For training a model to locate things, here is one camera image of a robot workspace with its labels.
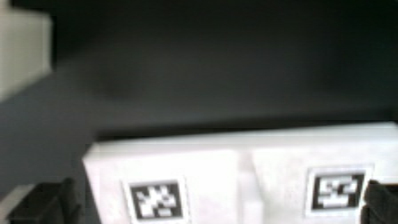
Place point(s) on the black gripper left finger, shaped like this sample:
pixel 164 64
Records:
pixel 41 204

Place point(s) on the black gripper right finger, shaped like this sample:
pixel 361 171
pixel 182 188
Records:
pixel 379 212

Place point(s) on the white cabinet body box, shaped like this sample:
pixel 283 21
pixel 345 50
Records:
pixel 249 177

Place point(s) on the white U-shaped fence frame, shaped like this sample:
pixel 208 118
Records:
pixel 25 49

